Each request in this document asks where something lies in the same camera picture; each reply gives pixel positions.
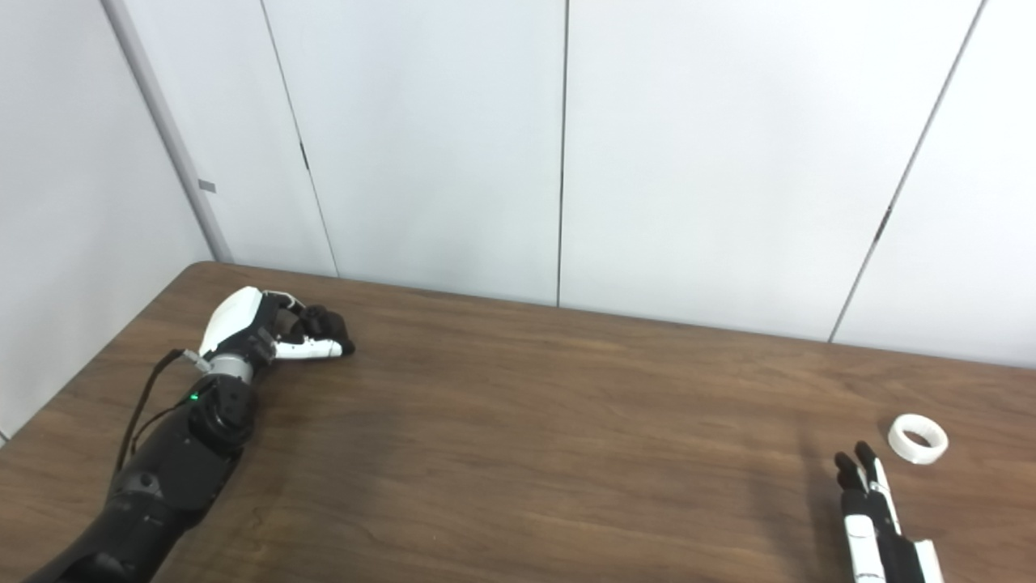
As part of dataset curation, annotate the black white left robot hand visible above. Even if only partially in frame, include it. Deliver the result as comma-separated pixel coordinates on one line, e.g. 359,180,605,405
198,287,356,365

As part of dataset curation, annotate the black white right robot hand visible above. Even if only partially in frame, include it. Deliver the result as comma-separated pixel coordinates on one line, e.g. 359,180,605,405
834,441,946,583

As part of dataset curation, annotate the round black plastic part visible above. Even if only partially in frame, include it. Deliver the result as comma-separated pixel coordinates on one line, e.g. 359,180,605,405
274,308,323,341

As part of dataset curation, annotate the white plastic ring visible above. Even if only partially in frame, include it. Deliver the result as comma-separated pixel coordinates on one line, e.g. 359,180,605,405
888,414,949,466

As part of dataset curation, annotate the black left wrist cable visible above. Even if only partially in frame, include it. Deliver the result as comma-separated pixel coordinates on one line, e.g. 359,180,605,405
113,348,213,479

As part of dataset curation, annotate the grey wall corner post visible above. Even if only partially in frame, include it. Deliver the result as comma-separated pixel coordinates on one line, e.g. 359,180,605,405
101,0,236,264

